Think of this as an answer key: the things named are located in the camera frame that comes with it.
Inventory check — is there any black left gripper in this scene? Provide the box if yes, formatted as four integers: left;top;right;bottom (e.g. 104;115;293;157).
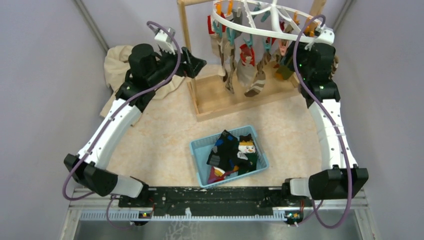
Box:
148;42;207;87

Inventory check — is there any black blue white sock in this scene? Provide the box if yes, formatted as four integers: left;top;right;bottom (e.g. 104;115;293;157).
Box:
206;130;239;172

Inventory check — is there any maroon pink sock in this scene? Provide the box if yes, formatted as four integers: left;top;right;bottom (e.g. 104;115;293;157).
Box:
207;166;233;184

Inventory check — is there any brown green argyle sock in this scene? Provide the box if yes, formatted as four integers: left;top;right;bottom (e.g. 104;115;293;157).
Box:
223;41;237;95

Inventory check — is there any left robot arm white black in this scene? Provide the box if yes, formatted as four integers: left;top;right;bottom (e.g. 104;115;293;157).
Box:
63;43;207;207

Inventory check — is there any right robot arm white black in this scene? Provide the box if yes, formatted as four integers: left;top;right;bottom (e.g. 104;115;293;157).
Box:
281;42;369;206

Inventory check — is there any pink hanger clip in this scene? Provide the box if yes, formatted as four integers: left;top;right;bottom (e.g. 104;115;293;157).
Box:
278;39;290;56

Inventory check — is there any teal hanger clip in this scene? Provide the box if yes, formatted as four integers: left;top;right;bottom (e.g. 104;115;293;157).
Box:
243;34;254;49

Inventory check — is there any white plastic sock hanger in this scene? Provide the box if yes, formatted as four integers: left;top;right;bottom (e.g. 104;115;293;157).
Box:
210;0;328;44

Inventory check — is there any cream brown patch sock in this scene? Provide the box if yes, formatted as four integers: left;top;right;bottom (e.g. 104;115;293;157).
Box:
209;33;228;83

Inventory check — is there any brown tan striped sock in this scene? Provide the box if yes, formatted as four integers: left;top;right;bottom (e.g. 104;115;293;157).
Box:
244;51;272;98

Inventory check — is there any grey red reindeer sock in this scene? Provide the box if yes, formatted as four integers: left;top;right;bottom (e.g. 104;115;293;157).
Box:
236;43;256;88

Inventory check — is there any beige crumpled cloth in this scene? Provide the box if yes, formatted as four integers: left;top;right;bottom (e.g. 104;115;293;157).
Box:
99;45;185;118

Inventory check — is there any light blue plastic basket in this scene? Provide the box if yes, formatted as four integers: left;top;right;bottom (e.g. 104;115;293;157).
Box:
189;125;270;189

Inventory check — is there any wooden hanger stand frame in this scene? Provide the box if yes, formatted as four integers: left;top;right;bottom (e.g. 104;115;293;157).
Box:
188;0;326;121

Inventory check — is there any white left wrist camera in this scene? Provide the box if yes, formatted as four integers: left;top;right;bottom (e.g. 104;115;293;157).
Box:
154;28;175;55

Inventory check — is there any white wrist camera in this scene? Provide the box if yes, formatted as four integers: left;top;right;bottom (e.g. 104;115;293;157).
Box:
304;26;335;51
154;28;175;55

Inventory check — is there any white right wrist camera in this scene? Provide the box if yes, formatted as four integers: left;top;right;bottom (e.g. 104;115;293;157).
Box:
304;26;335;51

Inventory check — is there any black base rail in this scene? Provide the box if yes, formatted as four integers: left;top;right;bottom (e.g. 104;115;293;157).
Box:
71;186;316;228

